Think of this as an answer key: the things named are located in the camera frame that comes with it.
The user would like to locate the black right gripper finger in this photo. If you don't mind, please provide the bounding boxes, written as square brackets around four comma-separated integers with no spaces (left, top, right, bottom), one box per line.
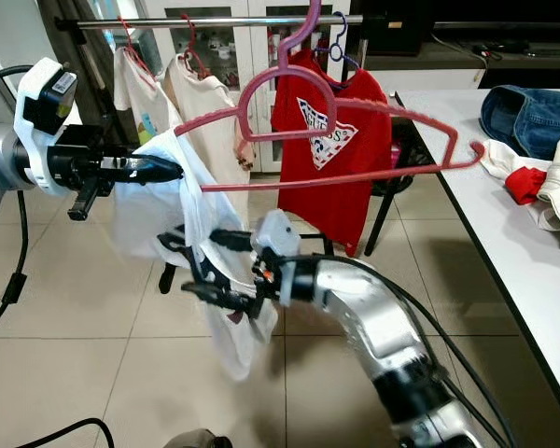
[210,230,259,253]
[184,283,253,314]

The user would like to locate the white shirt dark lettering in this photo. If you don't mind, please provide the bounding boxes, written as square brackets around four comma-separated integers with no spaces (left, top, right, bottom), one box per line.
[112,129,281,382]

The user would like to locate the thin red clothes hanger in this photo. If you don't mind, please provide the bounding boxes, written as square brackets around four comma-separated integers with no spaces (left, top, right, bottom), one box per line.
[182,14,216,80]
[117,17,160,76]

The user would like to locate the purple clothes hanger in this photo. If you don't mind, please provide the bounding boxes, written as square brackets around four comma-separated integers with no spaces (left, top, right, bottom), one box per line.
[325,11,352,68]

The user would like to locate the small white printed shirt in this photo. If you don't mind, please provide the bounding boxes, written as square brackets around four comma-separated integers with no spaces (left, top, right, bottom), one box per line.
[112,45,178,141]

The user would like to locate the white shirt brown print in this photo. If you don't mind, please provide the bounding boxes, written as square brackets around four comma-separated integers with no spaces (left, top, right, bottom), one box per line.
[161,51,248,174]

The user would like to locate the grey robot foot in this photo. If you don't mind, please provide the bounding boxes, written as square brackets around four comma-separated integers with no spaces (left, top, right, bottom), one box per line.
[163,427,234,448]

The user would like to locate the red shirt triangle logo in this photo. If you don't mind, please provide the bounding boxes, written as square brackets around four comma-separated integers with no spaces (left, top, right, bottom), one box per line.
[271,49,395,258]

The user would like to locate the silver black clothes rack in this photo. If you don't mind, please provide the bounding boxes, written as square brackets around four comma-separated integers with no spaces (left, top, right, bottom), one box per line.
[51,11,402,295]

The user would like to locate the white glass-door cabinet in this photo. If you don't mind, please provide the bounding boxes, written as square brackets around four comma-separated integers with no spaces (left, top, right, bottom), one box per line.
[131,0,365,94]

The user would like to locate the black glossy cabinet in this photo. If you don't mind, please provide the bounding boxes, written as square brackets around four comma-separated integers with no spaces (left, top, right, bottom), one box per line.
[359,0,560,71]

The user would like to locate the blue denim jeans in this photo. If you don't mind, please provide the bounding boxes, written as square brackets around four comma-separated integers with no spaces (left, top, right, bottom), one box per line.
[481,84,560,161]

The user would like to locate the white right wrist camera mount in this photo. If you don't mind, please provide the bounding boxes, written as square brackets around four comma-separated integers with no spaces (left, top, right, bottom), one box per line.
[252,210,304,307]

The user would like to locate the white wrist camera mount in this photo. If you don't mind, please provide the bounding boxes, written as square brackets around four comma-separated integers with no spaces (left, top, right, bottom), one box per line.
[252,210,304,307]
[14,56,80,197]

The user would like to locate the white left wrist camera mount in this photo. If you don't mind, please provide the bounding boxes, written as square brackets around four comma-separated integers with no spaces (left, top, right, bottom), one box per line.
[14,56,80,197]

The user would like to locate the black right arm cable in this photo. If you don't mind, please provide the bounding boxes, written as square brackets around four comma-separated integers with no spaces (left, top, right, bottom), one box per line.
[336,259,497,448]

